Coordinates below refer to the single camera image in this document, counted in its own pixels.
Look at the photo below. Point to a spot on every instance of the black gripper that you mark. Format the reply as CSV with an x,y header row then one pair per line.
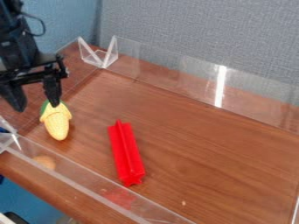
x,y
26,64

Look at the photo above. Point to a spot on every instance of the yellow green toy corn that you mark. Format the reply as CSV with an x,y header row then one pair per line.
x,y
55,118

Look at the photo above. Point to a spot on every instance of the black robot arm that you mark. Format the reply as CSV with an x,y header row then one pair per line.
x,y
11,7

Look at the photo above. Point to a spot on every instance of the red star-shaped plastic bar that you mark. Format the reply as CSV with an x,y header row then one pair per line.
x,y
130,166

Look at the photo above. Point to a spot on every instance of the clear acrylic left bracket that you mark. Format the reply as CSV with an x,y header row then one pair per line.
x,y
9,136

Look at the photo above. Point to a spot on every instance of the clear acrylic corner bracket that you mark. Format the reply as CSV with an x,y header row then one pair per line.
x,y
99,58

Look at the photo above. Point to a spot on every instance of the clear acrylic front wall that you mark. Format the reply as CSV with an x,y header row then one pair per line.
x,y
79,191

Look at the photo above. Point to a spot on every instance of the clear acrylic wall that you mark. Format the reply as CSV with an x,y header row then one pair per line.
x,y
79,191
244,93

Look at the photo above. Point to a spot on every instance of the clear acrylic back wall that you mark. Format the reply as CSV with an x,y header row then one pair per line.
x,y
244,93

